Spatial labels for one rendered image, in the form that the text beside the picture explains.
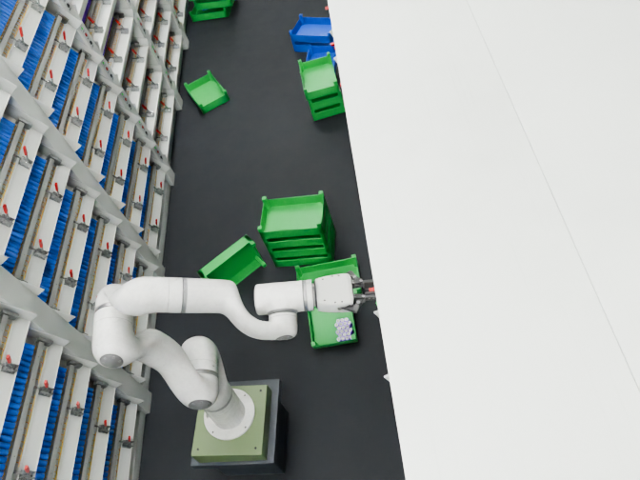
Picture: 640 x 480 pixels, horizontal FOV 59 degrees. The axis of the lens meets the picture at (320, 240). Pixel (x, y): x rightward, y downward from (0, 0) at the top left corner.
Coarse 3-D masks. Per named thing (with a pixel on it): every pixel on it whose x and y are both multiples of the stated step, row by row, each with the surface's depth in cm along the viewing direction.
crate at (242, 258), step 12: (240, 240) 278; (228, 252) 275; (240, 252) 284; (252, 252) 291; (216, 264) 273; (228, 264) 283; (240, 264) 289; (252, 264) 293; (264, 264) 290; (204, 276) 270; (216, 276) 283; (228, 276) 288; (240, 276) 290
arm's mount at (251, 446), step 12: (252, 396) 212; (264, 396) 212; (264, 408) 209; (264, 420) 206; (204, 432) 207; (252, 432) 204; (264, 432) 205; (192, 444) 205; (204, 444) 204; (216, 444) 204; (228, 444) 203; (240, 444) 202; (252, 444) 202; (264, 444) 203; (192, 456) 203; (204, 456) 202; (216, 456) 202; (228, 456) 202; (240, 456) 201; (252, 456) 201; (264, 456) 202
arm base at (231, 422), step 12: (240, 396) 212; (228, 408) 194; (240, 408) 203; (252, 408) 209; (204, 420) 209; (216, 420) 198; (228, 420) 199; (240, 420) 205; (252, 420) 207; (216, 432) 205; (228, 432) 205; (240, 432) 204
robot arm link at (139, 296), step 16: (112, 288) 149; (128, 288) 139; (144, 288) 139; (160, 288) 140; (176, 288) 142; (96, 304) 152; (112, 304) 142; (128, 304) 139; (144, 304) 139; (160, 304) 140; (176, 304) 142
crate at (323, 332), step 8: (312, 312) 263; (320, 312) 262; (328, 312) 262; (336, 312) 261; (344, 312) 260; (352, 312) 256; (312, 320) 262; (320, 320) 261; (328, 320) 260; (352, 320) 253; (312, 328) 260; (320, 328) 260; (328, 328) 259; (352, 328) 257; (312, 336) 256; (320, 336) 259; (328, 336) 258; (336, 336) 257; (352, 336) 248; (312, 344) 250; (320, 344) 257; (328, 344) 252; (336, 344) 254
